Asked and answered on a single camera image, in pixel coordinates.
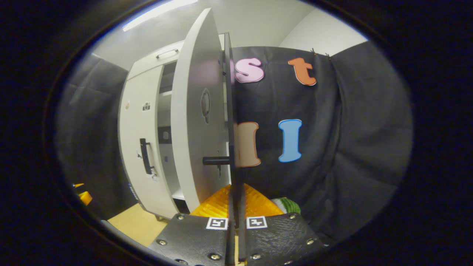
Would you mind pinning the grey double-door shoe cabinet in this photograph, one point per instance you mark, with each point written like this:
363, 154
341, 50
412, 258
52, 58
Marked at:
155, 62

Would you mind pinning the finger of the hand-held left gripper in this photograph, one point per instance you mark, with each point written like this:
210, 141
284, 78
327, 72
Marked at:
85, 197

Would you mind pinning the toy watermelon slice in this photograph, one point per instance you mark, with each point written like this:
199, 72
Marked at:
290, 205

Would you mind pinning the black backdrop cloth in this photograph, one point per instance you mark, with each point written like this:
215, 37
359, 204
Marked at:
351, 129

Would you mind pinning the white cabinet shelf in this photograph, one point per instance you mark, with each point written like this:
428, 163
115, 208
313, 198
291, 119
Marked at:
166, 93
178, 194

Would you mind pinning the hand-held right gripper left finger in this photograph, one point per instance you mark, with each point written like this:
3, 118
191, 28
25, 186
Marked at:
192, 236

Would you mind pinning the grey shoe cabinet door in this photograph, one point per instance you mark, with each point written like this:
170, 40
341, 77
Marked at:
133, 122
192, 129

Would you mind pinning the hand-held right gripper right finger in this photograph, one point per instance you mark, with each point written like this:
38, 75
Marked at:
277, 236

